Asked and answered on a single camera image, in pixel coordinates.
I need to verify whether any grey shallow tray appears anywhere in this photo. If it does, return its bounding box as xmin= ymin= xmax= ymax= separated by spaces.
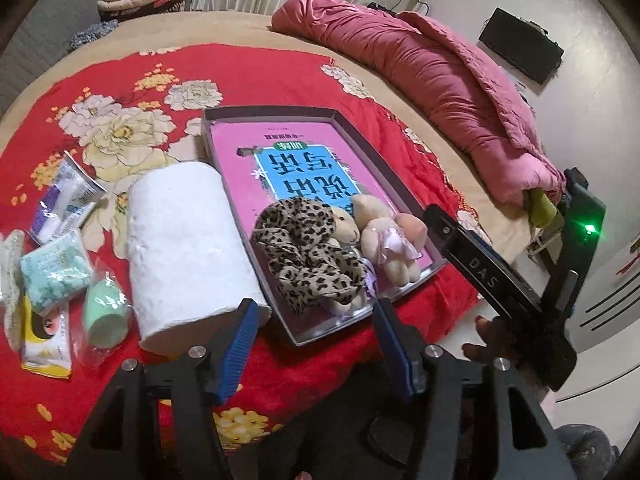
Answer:
xmin=201 ymin=105 xmax=448 ymax=347

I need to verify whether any white floral cloth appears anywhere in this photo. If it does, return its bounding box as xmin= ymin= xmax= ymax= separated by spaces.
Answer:
xmin=0 ymin=230 xmax=27 ymax=353

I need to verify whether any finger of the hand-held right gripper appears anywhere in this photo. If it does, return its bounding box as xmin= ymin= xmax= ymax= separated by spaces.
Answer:
xmin=422 ymin=204 xmax=473 ymax=263

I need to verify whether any pink book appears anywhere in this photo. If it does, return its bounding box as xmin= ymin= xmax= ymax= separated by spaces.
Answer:
xmin=210 ymin=121 xmax=436 ymax=321

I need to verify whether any person's grey patterned clothing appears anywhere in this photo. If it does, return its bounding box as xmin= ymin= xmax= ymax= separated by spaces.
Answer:
xmin=550 ymin=422 xmax=623 ymax=480

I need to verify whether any leopard print scrunchie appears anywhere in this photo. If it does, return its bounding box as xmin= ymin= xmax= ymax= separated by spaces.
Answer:
xmin=251 ymin=197 xmax=368 ymax=317

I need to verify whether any yellow white packet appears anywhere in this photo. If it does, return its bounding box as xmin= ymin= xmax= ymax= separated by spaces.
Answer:
xmin=20 ymin=297 xmax=73 ymax=380

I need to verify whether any grey quilted headboard cover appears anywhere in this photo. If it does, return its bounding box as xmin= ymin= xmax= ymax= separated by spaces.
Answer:
xmin=0 ymin=0 xmax=98 ymax=116

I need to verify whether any person's right hand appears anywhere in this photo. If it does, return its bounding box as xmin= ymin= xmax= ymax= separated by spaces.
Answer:
xmin=462 ymin=316 xmax=523 ymax=367

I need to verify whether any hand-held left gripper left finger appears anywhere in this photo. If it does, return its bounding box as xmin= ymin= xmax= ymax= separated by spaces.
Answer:
xmin=65 ymin=297 xmax=261 ymax=480

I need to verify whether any yellow green cloth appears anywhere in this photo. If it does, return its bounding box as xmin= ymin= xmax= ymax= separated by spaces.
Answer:
xmin=524 ymin=187 xmax=560 ymax=228

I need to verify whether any blue white plastic packet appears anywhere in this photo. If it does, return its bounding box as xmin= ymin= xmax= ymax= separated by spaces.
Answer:
xmin=29 ymin=152 xmax=109 ymax=247

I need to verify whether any pink quilt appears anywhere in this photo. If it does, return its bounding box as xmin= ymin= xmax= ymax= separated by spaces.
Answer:
xmin=271 ymin=0 xmax=568 ymax=208

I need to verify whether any green tissue pack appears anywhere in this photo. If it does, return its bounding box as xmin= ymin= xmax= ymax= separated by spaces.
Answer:
xmin=20 ymin=230 xmax=95 ymax=317

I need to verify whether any small beige plush bear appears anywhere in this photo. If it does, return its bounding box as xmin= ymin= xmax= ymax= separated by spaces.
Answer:
xmin=350 ymin=192 xmax=423 ymax=286
xmin=320 ymin=206 xmax=376 ymax=317

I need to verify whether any black wall television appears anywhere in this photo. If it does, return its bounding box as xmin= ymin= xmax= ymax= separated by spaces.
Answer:
xmin=478 ymin=7 xmax=565 ymax=84

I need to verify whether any red floral blanket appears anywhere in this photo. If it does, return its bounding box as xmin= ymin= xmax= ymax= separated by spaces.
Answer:
xmin=0 ymin=44 xmax=493 ymax=466

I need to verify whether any beige bed sheet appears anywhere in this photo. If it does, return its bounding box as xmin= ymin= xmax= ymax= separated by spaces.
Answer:
xmin=0 ymin=7 xmax=556 ymax=271

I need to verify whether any green sponge in packet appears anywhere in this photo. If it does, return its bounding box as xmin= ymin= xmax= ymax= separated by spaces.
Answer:
xmin=77 ymin=265 xmax=135 ymax=361

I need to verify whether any white toilet paper roll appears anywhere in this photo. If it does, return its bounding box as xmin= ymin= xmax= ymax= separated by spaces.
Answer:
xmin=126 ymin=161 xmax=273 ymax=356

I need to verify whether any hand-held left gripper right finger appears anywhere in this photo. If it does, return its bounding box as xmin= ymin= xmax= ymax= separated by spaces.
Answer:
xmin=372 ymin=297 xmax=578 ymax=480

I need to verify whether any blue patterned cloth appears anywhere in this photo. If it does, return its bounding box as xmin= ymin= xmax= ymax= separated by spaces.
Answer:
xmin=69 ymin=19 xmax=120 ymax=50

